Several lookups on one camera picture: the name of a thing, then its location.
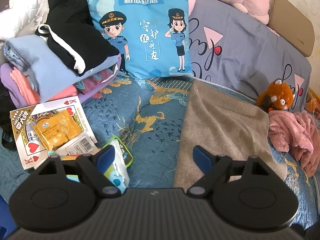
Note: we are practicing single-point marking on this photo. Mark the white puffer jacket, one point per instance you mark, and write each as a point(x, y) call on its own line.
point(20, 10)

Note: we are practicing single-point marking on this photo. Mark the orange snack bag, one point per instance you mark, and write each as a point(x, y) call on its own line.
point(313, 100)

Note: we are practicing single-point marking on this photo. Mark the pile of folded clothes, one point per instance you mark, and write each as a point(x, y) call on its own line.
point(45, 65)

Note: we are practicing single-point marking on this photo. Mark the pink floral folded garment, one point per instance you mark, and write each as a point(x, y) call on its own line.
point(97, 80)

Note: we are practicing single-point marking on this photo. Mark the tan headrest cushion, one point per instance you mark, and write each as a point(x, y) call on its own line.
point(292, 25)

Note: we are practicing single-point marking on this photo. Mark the pink fuzzy garment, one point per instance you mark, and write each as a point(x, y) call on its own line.
point(292, 132)

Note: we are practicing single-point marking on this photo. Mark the yellow cracker packet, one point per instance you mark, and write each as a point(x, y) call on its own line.
point(57, 130)

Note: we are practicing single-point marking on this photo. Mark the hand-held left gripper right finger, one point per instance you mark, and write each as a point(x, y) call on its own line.
point(202, 158)

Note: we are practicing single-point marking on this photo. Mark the green edged small packet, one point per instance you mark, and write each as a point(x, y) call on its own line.
point(125, 152)

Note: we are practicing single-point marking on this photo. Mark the blue floral quilt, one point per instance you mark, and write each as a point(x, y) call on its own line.
point(140, 135)

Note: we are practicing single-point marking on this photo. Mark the blue cartoon cushion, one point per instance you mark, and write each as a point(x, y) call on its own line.
point(140, 35)

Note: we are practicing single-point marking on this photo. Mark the grey printed sheet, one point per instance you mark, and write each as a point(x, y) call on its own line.
point(250, 55)

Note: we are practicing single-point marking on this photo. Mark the red panda plush toy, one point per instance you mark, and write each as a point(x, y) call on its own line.
point(277, 97)

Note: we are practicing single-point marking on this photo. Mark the taupe knit sweater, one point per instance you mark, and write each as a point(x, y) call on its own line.
point(225, 125)

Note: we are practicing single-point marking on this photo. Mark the blue green snack bag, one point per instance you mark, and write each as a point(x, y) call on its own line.
point(118, 170)

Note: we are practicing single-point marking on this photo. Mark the playing card box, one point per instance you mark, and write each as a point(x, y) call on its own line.
point(82, 140)

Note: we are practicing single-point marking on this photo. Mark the coral folded garment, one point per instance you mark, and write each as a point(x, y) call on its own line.
point(22, 85)

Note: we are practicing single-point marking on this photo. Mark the black bag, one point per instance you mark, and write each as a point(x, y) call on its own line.
point(5, 110)

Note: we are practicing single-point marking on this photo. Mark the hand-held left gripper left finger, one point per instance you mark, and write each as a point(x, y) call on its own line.
point(106, 158)

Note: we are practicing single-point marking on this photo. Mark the black garment with white stripe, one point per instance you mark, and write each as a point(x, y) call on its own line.
point(87, 45)

